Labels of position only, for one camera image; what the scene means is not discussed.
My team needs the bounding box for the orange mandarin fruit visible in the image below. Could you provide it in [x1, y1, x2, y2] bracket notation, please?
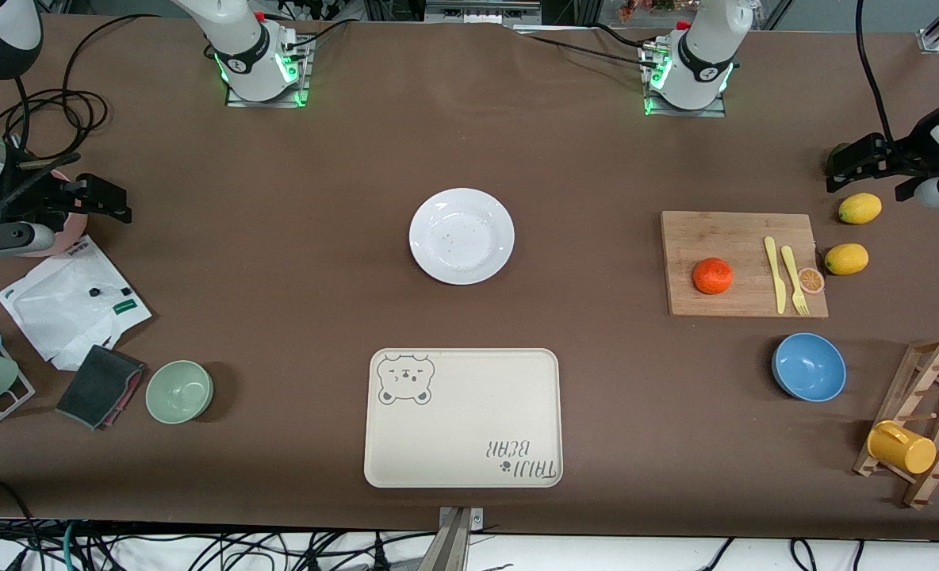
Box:
[692, 258, 734, 296]

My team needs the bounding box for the white round plate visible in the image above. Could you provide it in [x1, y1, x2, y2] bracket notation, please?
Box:
[409, 188, 515, 286]

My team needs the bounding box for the yellow lemon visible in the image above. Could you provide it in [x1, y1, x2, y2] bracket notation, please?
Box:
[838, 193, 883, 225]
[825, 243, 869, 276]

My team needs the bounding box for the pink bowl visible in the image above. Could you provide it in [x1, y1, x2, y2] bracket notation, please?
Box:
[10, 168, 90, 259]

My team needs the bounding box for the yellow plastic fork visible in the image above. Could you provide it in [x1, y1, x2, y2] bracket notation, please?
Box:
[780, 245, 811, 316]

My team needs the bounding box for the white plastic bag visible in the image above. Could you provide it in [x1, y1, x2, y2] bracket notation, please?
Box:
[0, 235, 153, 372]

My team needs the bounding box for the yellow plastic knife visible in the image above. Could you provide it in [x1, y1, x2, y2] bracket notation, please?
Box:
[764, 236, 788, 315]

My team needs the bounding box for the wooden cutting board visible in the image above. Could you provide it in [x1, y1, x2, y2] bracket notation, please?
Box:
[661, 211, 829, 319]

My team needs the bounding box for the dark grey folded cloth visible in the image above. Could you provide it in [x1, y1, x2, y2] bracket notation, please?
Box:
[56, 344, 147, 431]

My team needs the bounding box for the pale green bowl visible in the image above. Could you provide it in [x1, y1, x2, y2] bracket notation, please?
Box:
[145, 360, 214, 425]

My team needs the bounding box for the blue bowl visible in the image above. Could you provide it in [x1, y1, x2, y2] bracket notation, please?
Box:
[772, 332, 847, 403]

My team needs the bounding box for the wooden cup rack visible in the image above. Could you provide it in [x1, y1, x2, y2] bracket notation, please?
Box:
[853, 335, 939, 509]

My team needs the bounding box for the yellow mug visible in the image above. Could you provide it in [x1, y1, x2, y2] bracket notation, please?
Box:
[867, 420, 937, 475]

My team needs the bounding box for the grey metal box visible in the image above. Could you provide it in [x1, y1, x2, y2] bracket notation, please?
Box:
[424, 0, 542, 26]

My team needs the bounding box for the beige bear print tray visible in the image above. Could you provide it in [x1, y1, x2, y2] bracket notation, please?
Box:
[364, 348, 563, 489]

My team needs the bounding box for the black coiled cable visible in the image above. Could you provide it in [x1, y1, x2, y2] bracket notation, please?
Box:
[0, 13, 163, 159]

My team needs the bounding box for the black hanging cable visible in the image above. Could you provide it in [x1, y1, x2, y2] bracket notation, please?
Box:
[855, 0, 897, 150]

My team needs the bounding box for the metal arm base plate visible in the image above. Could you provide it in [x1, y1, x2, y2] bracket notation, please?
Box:
[644, 40, 727, 118]
[226, 36, 312, 108]

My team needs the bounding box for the black base cable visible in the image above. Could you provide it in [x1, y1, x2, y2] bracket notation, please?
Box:
[279, 19, 353, 56]
[509, 24, 661, 72]

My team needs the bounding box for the black floor cable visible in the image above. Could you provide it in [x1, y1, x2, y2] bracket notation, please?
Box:
[0, 476, 39, 548]

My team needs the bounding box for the teal floor cable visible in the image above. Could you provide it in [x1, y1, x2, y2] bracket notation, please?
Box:
[60, 519, 83, 571]

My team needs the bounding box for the grey metal camera mount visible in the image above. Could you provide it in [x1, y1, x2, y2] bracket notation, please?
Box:
[426, 506, 486, 571]

